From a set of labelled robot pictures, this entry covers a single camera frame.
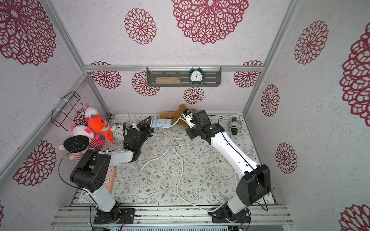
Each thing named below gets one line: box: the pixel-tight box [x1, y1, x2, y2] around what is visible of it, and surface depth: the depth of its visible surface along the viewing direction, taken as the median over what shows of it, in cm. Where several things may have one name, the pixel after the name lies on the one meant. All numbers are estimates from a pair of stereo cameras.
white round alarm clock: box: [110, 123, 125, 142], surface depth 100 cm
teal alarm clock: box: [189, 66, 204, 85], surface depth 92 cm
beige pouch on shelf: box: [155, 77, 182, 85], surface depth 90 cm
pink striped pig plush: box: [71, 104, 105, 148], surface depth 87 cm
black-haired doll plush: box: [58, 135, 90, 161], surface depth 79 cm
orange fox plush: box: [87, 114, 115, 145], surface depth 91 cm
